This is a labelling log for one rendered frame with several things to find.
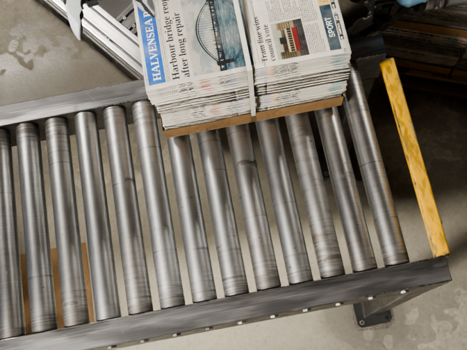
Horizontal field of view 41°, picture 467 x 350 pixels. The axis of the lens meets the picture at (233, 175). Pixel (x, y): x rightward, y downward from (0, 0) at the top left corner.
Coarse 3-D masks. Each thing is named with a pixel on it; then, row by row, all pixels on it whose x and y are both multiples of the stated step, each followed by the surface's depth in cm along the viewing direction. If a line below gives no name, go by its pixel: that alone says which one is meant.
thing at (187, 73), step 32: (160, 0) 116; (192, 0) 115; (160, 32) 113; (192, 32) 113; (160, 64) 111; (192, 64) 111; (224, 64) 111; (160, 96) 113; (192, 96) 114; (224, 96) 118
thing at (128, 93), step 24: (360, 48) 136; (384, 48) 135; (360, 72) 142; (72, 96) 136; (96, 96) 136; (120, 96) 136; (144, 96) 135; (0, 120) 136; (24, 120) 135; (72, 120) 139
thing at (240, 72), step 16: (224, 0) 115; (240, 0) 115; (224, 16) 114; (224, 32) 113; (256, 32) 112; (240, 48) 111; (256, 48) 111; (240, 64) 110; (256, 64) 110; (240, 80) 113; (256, 80) 114; (240, 96) 119; (256, 96) 121; (240, 112) 126
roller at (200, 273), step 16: (176, 144) 132; (176, 160) 131; (192, 160) 132; (176, 176) 130; (192, 176) 130; (176, 192) 130; (192, 192) 129; (192, 208) 127; (192, 224) 126; (192, 240) 125; (192, 256) 124; (208, 256) 126; (192, 272) 124; (208, 272) 124; (192, 288) 123; (208, 288) 123
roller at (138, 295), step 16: (112, 112) 134; (112, 128) 133; (128, 128) 136; (112, 144) 133; (128, 144) 134; (112, 160) 132; (128, 160) 132; (112, 176) 131; (128, 176) 131; (128, 192) 129; (128, 208) 128; (128, 224) 127; (128, 240) 126; (128, 256) 125; (144, 256) 127; (128, 272) 124; (144, 272) 125; (128, 288) 124; (144, 288) 124; (128, 304) 123; (144, 304) 122
